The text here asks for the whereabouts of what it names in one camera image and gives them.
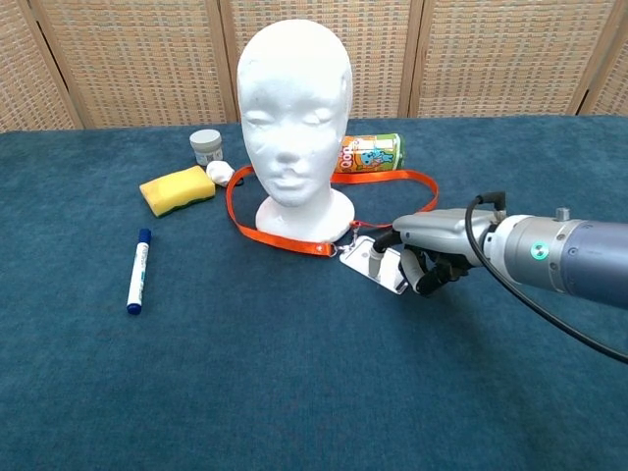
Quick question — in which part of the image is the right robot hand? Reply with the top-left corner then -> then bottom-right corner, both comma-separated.
367,208 -> 497,298

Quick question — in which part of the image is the white ID badge holder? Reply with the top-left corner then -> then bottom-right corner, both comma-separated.
338,235 -> 411,295

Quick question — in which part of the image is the orange lanyard strap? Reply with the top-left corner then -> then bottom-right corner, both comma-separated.
225,165 -> 441,259

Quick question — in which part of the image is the orange green drink can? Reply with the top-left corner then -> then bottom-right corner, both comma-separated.
333,132 -> 407,175

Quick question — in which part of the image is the white foam mannequin head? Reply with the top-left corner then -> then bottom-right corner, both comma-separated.
235,19 -> 357,245

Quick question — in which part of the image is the blue carpet table cover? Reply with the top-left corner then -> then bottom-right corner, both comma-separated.
0,115 -> 628,471

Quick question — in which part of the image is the white jar grey lid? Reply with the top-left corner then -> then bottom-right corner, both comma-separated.
188,129 -> 224,167

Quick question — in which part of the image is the yellow sponge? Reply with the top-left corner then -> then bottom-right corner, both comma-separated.
138,165 -> 218,218

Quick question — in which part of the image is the blue white marker pen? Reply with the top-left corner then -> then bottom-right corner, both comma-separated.
126,228 -> 153,316

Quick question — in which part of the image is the woven rattan folding screen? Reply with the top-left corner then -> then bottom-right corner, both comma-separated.
0,0 -> 628,132

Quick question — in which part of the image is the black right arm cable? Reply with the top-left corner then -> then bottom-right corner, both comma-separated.
464,190 -> 628,365

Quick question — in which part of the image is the white pompom hair tie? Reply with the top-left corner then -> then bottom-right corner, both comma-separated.
205,160 -> 245,189

